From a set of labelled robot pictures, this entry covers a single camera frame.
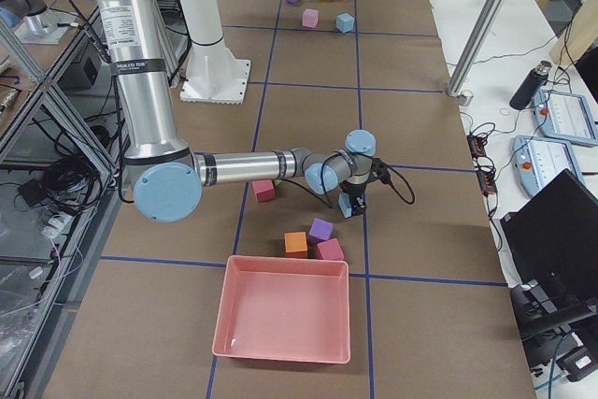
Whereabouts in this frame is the small metal cup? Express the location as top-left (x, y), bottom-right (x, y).
top-left (458, 90), bottom-right (474, 107)

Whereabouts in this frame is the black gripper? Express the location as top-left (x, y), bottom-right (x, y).
top-left (340, 158), bottom-right (372, 217)

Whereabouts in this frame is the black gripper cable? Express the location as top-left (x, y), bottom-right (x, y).
top-left (278, 149), bottom-right (416, 211)

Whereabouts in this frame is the blue teach pendant near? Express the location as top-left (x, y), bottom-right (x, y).
top-left (512, 135), bottom-right (585, 197)

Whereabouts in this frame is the black laptop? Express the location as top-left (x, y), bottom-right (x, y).
top-left (501, 169), bottom-right (597, 298)

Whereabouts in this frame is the orange foam block right side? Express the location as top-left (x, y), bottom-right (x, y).
top-left (284, 232), bottom-right (308, 259)

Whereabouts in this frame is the black water bottle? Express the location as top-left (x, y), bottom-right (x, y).
top-left (509, 60), bottom-right (552, 110)

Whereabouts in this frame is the magenta foam block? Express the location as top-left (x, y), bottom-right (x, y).
top-left (316, 238), bottom-right (345, 261)

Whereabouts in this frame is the pink plastic bin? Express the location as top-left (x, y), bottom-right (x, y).
top-left (212, 255), bottom-right (351, 364)

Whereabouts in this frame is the light blue foam block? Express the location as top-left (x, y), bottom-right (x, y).
top-left (338, 192), bottom-right (353, 219)

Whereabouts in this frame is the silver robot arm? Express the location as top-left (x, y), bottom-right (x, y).
top-left (1, 0), bottom-right (75, 45)
top-left (94, 0), bottom-right (376, 222)

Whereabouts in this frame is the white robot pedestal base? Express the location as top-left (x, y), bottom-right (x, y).
top-left (179, 0), bottom-right (251, 105)

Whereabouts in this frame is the light pink foam block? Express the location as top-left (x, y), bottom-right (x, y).
top-left (302, 8), bottom-right (320, 29)

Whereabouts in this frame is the blue teach pendant far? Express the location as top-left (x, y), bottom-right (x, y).
top-left (532, 89), bottom-right (597, 147)

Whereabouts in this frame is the blue teach pendant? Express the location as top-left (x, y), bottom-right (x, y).
top-left (532, 89), bottom-right (597, 147)
top-left (512, 135), bottom-right (585, 197)

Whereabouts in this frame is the aluminium frame post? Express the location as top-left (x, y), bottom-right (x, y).
top-left (446, 0), bottom-right (505, 105)

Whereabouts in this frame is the purple foam block right side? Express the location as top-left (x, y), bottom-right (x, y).
top-left (307, 218), bottom-right (334, 244)

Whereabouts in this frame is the dark pink foam block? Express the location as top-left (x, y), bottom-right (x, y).
top-left (251, 179), bottom-right (277, 203)

